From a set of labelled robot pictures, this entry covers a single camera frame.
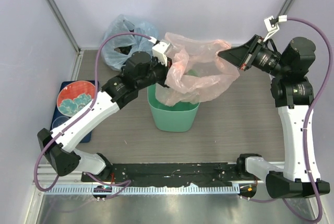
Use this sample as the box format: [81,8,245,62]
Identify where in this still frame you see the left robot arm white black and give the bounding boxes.
[37,51,172,182]

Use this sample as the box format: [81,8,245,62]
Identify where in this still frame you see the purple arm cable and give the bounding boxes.
[247,17,334,223]
[33,32,157,200]

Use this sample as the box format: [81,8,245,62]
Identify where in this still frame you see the white slotted cable duct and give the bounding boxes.
[46,183,240,195]

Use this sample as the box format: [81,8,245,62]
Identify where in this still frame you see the pink plastic trash bag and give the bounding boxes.
[156,32,240,106]

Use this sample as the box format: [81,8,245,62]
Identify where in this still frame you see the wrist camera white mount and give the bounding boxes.
[152,40,172,66]
[263,15,287,42]

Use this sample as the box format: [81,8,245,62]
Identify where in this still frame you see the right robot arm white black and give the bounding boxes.
[218,35,330,198]

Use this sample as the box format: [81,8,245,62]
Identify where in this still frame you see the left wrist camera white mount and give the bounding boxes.
[152,40,172,66]

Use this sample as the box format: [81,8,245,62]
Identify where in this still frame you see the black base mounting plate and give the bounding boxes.
[80,161,264,187]

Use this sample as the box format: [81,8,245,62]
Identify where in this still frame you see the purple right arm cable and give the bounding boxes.
[247,17,334,223]

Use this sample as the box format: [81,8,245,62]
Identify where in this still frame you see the aluminium frame post back left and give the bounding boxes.
[31,0,81,52]

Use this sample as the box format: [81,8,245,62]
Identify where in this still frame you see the blue plastic bag with trash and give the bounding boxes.
[101,15,159,70]

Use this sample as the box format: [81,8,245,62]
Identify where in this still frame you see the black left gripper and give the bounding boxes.
[136,54,180,90]

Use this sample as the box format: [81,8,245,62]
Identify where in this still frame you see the green plastic trash bin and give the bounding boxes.
[147,84,200,133]

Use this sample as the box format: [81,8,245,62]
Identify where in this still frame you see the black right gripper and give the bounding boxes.
[219,34,289,77]

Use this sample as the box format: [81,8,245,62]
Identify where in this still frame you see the clear plastic cup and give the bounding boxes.
[50,116,69,130]

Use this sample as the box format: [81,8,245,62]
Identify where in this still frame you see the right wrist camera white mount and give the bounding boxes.
[263,15,287,42]

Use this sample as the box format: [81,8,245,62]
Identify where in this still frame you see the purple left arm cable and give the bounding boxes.
[33,32,157,200]

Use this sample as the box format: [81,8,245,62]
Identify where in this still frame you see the floral red teal plate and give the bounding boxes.
[56,82,96,117]

